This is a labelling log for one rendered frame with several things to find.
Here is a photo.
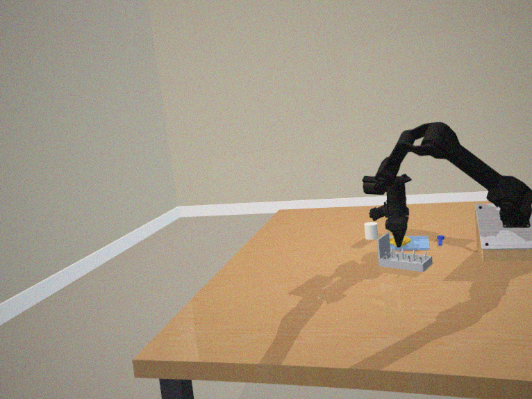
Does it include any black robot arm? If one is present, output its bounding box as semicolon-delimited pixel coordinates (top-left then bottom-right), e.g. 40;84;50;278
362;122;532;228

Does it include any white cylinder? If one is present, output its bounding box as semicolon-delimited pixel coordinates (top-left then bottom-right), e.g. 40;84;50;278
365;222;379;240

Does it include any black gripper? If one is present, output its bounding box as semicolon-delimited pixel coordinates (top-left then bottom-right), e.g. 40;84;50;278
385;195;409;247

